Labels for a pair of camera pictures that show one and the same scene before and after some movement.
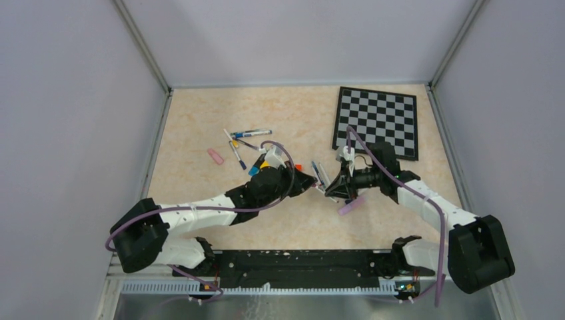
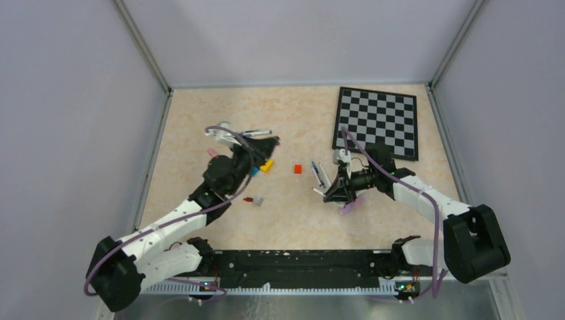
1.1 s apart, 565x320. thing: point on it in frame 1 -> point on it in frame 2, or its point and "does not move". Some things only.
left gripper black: x=296 y=179 -> x=259 y=149
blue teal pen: x=317 y=172 does not move
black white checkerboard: x=378 y=116 does not move
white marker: x=325 y=175 does not move
